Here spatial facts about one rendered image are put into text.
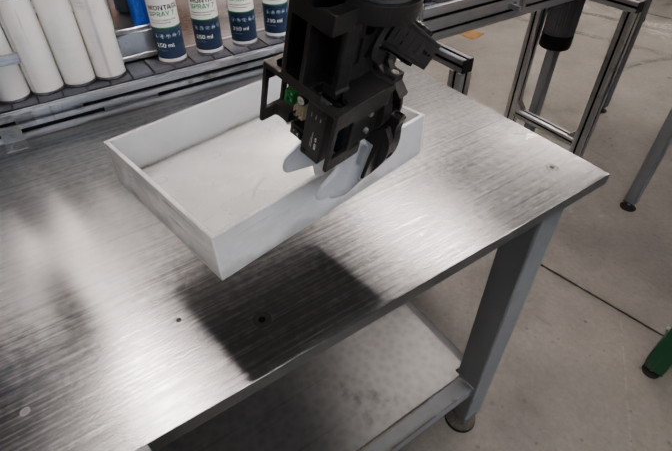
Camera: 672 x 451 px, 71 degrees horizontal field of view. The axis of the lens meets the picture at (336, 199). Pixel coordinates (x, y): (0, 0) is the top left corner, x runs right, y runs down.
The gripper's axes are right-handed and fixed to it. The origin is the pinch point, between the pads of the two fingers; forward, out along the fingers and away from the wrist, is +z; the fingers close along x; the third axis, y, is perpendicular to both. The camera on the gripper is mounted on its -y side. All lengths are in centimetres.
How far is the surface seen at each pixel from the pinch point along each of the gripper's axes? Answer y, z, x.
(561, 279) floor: -105, 92, 34
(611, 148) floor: -199, 95, 20
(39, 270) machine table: 22.2, 21.4, -23.0
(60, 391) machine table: 27.2, 17.4, -6.6
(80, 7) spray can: -4, 11, -57
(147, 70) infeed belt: -11, 23, -52
